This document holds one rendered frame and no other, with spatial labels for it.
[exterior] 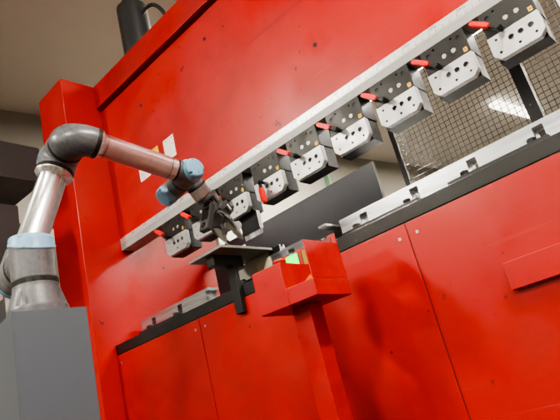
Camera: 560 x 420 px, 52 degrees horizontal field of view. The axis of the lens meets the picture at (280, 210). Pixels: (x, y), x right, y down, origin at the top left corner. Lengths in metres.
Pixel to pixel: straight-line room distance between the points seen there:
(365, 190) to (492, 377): 1.22
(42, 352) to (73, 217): 1.52
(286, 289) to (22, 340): 0.65
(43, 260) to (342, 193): 1.48
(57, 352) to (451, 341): 1.00
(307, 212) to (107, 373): 1.17
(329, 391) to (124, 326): 1.50
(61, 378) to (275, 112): 1.26
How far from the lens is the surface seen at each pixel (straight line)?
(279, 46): 2.32
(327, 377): 1.53
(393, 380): 1.74
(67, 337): 1.53
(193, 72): 2.69
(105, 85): 3.27
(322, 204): 2.71
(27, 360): 1.49
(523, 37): 1.79
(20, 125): 5.64
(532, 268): 1.53
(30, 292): 1.57
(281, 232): 2.87
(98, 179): 3.07
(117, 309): 2.84
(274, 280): 1.55
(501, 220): 1.58
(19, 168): 3.08
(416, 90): 1.89
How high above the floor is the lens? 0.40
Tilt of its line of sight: 19 degrees up
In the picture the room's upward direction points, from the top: 15 degrees counter-clockwise
